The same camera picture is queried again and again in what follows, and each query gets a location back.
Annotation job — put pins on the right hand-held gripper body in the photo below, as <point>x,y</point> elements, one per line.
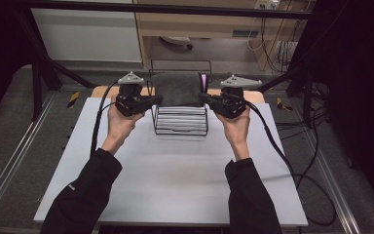
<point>233,102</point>

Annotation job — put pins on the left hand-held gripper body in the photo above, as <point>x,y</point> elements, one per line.
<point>130,100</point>

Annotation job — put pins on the grey microfibre towel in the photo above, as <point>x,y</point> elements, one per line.
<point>177,87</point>

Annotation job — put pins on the person's right hand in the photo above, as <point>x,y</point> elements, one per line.
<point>238,130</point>

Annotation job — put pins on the person's left hand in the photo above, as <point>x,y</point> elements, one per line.
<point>120,126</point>

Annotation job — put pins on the purple cloth strip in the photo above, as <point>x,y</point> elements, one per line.
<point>204,83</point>

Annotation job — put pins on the yellow black tape strip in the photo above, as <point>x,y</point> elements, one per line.
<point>73,99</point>
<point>284,104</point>

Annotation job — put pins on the white object with black wheel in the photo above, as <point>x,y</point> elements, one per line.
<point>175,40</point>

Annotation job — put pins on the light wooden desk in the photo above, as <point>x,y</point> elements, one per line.
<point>201,26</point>

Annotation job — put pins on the black metal stand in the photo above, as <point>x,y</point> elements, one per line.
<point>36,87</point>
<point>307,97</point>

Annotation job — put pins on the white cabinet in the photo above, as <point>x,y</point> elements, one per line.
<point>84,35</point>

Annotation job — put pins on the white power strip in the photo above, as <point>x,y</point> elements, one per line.
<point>266,4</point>

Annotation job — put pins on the black metal frame bar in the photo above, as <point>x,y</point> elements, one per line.
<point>175,7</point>

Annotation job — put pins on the aluminium floor rail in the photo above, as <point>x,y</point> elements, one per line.
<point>334,188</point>
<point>13,162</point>

